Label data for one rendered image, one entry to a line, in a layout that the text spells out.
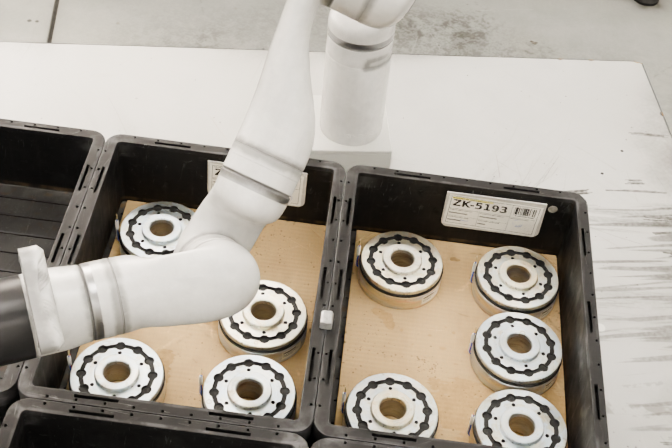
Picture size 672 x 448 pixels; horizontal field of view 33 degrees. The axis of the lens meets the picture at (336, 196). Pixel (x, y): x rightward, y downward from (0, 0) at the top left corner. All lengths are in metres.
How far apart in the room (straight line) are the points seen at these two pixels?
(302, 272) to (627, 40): 2.11
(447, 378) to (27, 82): 0.90
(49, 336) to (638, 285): 0.96
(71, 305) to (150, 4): 2.30
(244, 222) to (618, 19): 2.49
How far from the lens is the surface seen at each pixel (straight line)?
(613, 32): 3.39
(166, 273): 1.00
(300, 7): 1.02
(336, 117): 1.60
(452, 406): 1.30
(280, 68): 1.02
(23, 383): 1.18
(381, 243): 1.41
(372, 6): 1.03
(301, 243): 1.43
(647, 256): 1.71
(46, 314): 0.95
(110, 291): 1.00
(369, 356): 1.33
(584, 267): 1.34
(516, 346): 1.35
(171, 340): 1.33
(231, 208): 1.02
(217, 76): 1.88
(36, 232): 1.46
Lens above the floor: 1.88
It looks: 45 degrees down
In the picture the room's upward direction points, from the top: 7 degrees clockwise
